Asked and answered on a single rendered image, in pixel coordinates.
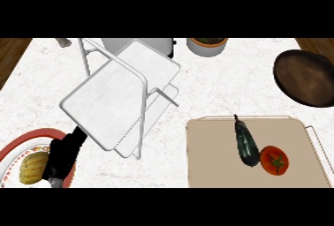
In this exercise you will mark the dark green eggplant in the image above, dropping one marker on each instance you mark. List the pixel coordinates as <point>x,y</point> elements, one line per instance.
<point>247,144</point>

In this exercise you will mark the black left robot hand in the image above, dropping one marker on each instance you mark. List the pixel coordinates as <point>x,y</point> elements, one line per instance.
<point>64,157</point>

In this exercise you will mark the yellow bread roll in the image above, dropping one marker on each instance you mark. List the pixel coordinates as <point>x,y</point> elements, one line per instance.
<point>33,167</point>

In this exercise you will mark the small grey shaker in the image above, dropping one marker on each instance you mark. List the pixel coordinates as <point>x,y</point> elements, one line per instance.
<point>64,42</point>

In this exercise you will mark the white pot with plant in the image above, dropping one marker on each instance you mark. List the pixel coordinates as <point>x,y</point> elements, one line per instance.
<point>208,45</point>

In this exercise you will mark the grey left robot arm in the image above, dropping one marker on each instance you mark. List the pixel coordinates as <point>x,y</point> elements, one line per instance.
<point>57,183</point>

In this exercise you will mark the white tiered shelf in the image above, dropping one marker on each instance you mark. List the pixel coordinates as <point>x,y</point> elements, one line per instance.
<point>119,94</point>

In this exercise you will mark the grey appliance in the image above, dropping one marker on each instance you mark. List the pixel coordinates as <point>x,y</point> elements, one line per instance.
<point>148,44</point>

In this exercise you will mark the dark brown wooden bowl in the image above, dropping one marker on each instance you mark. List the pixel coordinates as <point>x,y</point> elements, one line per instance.
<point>307,78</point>

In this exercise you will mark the red tomato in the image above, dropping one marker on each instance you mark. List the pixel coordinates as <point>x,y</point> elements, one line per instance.
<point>274,160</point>

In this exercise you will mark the beige tray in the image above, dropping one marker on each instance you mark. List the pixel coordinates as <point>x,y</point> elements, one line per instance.
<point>247,159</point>

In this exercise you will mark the red rimmed patterned plate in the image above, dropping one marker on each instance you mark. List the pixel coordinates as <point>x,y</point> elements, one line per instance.
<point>15,159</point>

